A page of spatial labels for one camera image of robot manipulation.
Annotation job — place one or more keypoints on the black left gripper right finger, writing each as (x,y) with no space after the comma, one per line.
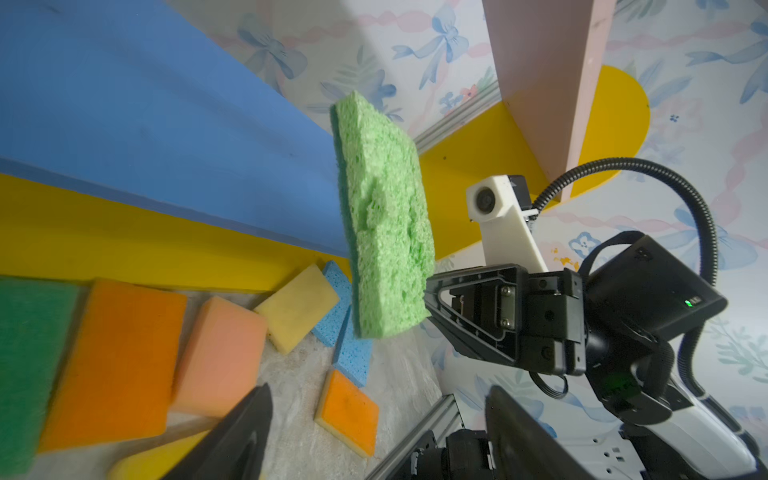
(521,447)

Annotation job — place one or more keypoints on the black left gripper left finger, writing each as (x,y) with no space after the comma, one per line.
(235,447)

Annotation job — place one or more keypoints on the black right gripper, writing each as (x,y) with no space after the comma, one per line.
(506,315)

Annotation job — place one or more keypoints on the bright yellow sponge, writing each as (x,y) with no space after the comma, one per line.
(156,462)

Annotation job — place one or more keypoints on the pink salmon sponge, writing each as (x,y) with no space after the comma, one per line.
(221,361)

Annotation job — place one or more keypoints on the pale yellow sponge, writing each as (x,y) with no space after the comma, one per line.
(294,310)

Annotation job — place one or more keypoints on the light green sponge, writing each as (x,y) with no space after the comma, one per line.
(385,216)

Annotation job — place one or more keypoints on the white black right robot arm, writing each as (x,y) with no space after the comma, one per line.
(613,324)

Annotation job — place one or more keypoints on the yellow pink blue wooden shelf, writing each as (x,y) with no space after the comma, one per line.
(186,144)

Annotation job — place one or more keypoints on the orange sponge right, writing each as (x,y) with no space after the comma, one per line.
(348,414)

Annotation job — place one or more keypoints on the orange sponge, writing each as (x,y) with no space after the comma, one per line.
(348,414)
(117,383)

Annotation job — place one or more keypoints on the orange sponge left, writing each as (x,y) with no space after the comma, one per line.
(117,383)

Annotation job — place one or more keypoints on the blue sponge lower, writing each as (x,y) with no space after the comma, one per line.
(352,355)

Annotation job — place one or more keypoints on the dark green sponge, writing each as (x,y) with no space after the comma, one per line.
(35,320)

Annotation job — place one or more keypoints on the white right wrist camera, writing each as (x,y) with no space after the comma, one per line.
(505,235)

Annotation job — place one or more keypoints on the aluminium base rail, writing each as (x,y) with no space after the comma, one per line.
(430,433)

